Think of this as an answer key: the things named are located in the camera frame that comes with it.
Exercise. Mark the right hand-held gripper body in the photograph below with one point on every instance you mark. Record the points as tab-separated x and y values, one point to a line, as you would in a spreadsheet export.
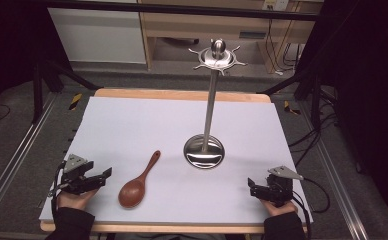
279	188

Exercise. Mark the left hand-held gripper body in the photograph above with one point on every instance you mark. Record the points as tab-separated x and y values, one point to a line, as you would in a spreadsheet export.
72	181

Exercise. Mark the person's left hand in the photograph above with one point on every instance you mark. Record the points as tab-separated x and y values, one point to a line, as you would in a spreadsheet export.
73	200

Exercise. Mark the person's right hand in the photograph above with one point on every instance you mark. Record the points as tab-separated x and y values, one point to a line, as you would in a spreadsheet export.
279	209

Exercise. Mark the brown wooden spoon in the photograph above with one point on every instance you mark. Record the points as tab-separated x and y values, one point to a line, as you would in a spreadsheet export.
133	192

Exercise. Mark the white table mat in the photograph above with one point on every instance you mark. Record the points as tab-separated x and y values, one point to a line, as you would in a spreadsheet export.
148	126

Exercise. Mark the yellow black hazard tape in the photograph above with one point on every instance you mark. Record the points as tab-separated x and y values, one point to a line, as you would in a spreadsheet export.
291	108
75	101

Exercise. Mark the steel utensil hanging stand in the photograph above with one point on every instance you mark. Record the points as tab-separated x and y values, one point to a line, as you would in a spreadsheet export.
210	110

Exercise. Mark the black metal stand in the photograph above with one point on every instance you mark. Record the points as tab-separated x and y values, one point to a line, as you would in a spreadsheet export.
45	76
310	86

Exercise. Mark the wooden table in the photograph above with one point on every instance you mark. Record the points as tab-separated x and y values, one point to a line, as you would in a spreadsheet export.
182	95

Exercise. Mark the black curtain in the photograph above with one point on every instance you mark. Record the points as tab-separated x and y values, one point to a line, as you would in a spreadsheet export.
12	43
365	100

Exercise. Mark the white cabinet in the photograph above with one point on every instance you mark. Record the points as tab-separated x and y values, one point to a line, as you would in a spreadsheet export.
95	36

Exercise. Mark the white power strip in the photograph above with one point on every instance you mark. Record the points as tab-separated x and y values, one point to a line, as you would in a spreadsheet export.
275	4

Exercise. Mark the black metal crossbar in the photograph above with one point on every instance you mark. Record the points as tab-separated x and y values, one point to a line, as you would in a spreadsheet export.
182	9

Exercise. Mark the aluminium floor rail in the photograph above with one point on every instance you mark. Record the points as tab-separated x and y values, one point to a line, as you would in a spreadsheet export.
18	156
335	176

